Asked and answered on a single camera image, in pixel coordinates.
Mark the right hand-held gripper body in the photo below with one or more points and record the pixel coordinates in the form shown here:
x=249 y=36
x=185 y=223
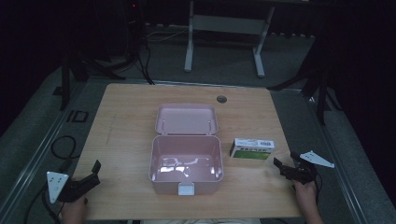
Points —
x=302 y=173

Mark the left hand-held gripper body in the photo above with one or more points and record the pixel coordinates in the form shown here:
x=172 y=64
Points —
x=56 y=184

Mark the white and green medicine box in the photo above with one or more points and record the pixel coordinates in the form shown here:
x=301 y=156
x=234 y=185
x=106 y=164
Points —
x=252 y=150

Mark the pink plastic storage box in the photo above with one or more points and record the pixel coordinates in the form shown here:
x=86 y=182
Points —
x=186 y=148

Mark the person's right hand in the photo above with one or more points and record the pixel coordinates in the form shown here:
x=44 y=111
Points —
x=305 y=194

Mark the person's left hand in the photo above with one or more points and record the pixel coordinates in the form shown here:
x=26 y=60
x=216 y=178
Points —
x=74 y=213

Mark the black metal stand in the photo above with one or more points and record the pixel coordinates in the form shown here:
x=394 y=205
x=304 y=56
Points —
x=65 y=84
x=322 y=93

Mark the dark computer tower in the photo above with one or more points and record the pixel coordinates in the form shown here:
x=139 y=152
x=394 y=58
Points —
x=134 y=28

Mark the black square floor bracket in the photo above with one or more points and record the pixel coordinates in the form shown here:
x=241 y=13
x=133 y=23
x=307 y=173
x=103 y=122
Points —
x=74 y=116

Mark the white metal desk frame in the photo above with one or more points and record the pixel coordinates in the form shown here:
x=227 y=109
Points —
x=229 y=25

